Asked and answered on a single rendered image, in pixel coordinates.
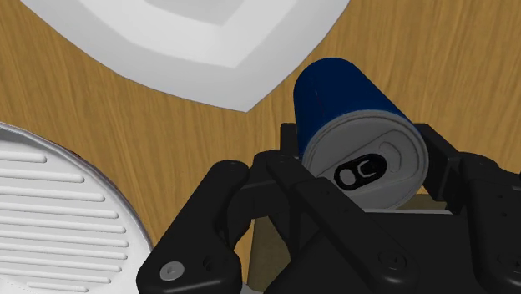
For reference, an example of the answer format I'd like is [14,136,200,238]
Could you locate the blue drink can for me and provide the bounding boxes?
[293,57,430,210]

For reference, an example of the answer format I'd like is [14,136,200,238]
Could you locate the white ribbed round lid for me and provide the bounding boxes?
[0,122,154,294]

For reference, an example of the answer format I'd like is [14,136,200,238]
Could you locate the white plate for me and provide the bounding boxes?
[20,0,352,113]

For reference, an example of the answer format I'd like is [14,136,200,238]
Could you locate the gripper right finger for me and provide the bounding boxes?
[414,123,521,294]

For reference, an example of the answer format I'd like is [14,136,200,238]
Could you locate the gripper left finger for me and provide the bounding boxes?
[136,123,420,294]

